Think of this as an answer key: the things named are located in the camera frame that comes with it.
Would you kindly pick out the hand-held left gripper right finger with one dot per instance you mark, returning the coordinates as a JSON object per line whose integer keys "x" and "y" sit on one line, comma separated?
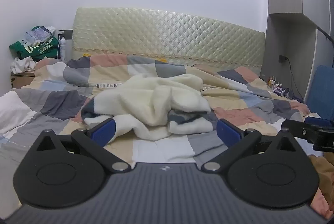
{"x": 228, "y": 132}

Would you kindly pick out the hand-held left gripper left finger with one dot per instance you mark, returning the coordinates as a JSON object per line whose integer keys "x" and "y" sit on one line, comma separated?
{"x": 103, "y": 132}

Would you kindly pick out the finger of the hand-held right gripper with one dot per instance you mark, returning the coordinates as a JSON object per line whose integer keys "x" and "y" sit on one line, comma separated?
{"x": 300, "y": 130}
{"x": 313, "y": 119}

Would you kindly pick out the cream sweater with navy stripes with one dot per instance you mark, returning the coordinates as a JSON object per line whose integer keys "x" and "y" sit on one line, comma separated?
{"x": 156, "y": 101}

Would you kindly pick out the brown cloth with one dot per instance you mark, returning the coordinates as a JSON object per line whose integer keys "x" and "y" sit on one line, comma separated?
{"x": 323, "y": 169}

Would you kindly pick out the blue chair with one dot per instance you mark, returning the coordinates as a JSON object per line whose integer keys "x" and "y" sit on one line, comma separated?
{"x": 321, "y": 91}

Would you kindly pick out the patchwork checked quilt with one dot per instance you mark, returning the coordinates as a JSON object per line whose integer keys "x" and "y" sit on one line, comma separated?
{"x": 65, "y": 106}

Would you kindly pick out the group of small bottles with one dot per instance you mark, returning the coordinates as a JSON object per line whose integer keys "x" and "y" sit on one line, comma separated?
{"x": 276, "y": 83}

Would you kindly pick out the black rod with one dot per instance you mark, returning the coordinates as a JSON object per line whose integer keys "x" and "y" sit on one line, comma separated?
{"x": 326, "y": 34}

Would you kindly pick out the white bed sheet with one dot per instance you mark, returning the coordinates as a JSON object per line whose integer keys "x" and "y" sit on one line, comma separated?
{"x": 13, "y": 111}

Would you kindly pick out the white spray bottle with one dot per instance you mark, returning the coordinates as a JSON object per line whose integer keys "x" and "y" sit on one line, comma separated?
{"x": 63, "y": 47}

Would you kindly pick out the wooden nightstand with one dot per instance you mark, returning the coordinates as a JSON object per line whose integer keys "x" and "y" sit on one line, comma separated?
{"x": 22, "y": 80}

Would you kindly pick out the green shopping bag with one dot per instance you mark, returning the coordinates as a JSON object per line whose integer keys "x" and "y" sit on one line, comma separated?
{"x": 39, "y": 50}

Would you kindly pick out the crumpled white cloth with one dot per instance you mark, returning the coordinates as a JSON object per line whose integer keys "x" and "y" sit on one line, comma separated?
{"x": 23, "y": 64}

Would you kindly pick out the cream quilted headboard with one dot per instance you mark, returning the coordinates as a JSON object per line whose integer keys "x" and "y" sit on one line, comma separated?
{"x": 182, "y": 33}

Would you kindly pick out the plastic wrapped packet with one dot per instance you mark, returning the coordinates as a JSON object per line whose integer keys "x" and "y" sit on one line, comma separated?
{"x": 39, "y": 34}

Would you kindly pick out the black wall plug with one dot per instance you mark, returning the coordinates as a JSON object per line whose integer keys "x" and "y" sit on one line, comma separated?
{"x": 282, "y": 58}

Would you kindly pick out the grey wall socket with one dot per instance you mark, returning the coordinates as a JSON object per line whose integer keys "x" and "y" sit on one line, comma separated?
{"x": 66, "y": 34}

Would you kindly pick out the grey wall cabinet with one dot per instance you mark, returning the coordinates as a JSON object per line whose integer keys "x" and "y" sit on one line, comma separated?
{"x": 294, "y": 4}

